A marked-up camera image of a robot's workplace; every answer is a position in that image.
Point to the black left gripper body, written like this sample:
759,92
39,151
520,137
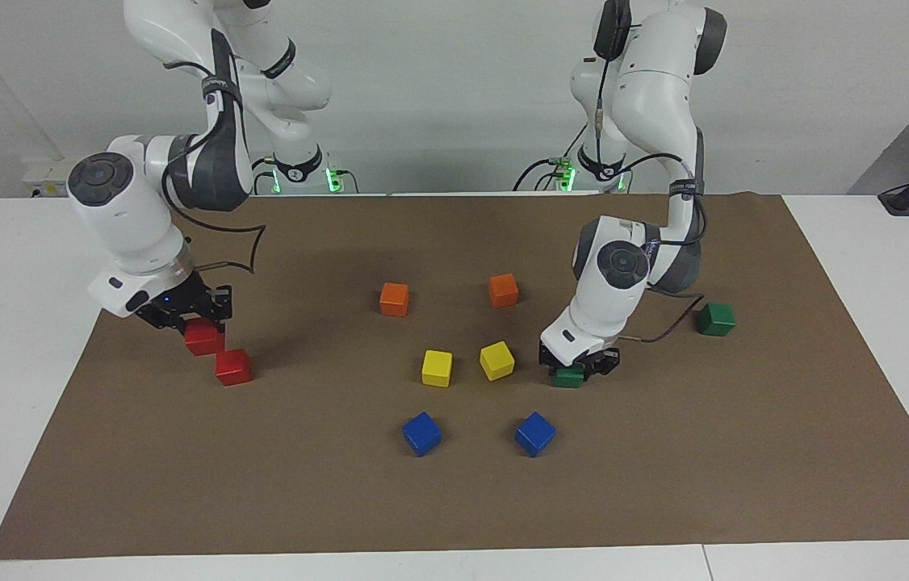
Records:
588,359

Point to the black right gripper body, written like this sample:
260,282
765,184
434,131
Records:
184,303

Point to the green wooden cube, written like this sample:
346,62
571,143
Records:
716,320
567,378

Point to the red wooden cube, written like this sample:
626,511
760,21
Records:
204,339
233,369

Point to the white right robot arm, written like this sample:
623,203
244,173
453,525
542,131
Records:
123,210

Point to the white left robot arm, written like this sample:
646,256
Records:
648,97

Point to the yellow wooden cube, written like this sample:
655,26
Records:
496,361
437,368

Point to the blue wooden cube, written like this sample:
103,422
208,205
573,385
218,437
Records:
535,433
421,433

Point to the orange wooden cube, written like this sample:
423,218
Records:
503,290
394,299

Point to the brown table mat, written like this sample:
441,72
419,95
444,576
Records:
261,452

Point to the white connector box green light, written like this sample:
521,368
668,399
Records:
335,177

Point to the green lit connector plug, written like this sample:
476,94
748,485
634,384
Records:
563,173

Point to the white wall socket box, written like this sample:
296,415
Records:
47,177

